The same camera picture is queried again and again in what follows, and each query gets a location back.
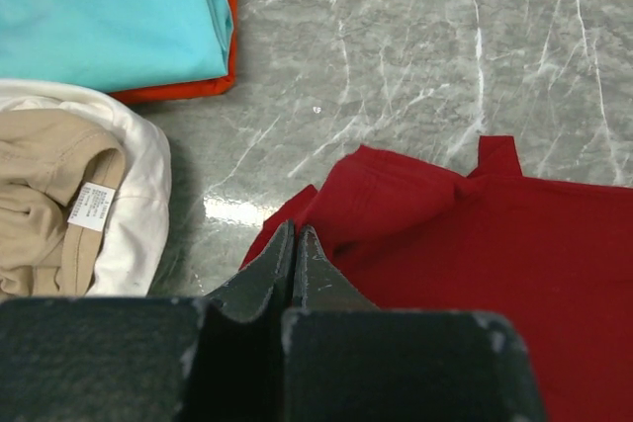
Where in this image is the folded teal t shirt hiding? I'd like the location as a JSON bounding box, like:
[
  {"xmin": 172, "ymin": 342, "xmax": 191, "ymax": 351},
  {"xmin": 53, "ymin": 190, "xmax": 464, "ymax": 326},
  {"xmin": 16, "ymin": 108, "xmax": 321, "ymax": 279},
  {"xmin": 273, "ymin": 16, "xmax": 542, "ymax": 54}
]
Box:
[{"xmin": 1, "ymin": 0, "xmax": 233, "ymax": 93}]

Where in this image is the red t shirt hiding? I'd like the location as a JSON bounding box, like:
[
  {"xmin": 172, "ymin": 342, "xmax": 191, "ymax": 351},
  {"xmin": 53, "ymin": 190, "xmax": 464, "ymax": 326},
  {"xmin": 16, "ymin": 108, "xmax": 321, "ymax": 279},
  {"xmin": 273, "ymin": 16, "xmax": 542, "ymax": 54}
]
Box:
[{"xmin": 247, "ymin": 136, "xmax": 632, "ymax": 421}]

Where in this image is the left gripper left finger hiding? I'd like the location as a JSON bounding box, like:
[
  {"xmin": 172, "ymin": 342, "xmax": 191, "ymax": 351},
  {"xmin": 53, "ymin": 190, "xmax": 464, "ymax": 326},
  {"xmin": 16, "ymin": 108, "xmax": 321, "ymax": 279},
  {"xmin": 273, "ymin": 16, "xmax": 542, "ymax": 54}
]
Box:
[{"xmin": 207, "ymin": 220, "xmax": 295, "ymax": 323}]

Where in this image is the folded orange t shirt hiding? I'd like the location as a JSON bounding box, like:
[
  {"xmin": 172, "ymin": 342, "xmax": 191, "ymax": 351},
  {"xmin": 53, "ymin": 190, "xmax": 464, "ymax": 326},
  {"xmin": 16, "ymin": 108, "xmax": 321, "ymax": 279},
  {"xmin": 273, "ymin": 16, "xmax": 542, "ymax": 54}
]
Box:
[{"xmin": 110, "ymin": 0, "xmax": 238, "ymax": 105}]

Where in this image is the white t shirt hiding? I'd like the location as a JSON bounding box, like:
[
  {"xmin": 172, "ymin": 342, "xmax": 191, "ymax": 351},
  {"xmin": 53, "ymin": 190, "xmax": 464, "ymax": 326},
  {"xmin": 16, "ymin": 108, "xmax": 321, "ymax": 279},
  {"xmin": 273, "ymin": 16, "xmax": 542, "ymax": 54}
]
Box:
[{"xmin": 1, "ymin": 79, "xmax": 172, "ymax": 296}]

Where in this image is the beige t shirt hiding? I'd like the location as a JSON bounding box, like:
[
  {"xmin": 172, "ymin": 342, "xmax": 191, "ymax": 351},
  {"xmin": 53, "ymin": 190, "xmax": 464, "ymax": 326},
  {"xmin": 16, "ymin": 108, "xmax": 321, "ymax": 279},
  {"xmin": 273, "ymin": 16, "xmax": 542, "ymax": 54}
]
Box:
[{"xmin": 1, "ymin": 109, "xmax": 126, "ymax": 299}]

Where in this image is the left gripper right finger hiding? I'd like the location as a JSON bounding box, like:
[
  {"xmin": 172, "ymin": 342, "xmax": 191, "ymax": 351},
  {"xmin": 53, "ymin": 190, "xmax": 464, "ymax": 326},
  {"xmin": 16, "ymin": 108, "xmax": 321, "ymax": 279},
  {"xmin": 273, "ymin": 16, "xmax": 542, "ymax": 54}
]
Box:
[{"xmin": 292, "ymin": 226, "xmax": 378, "ymax": 311}]

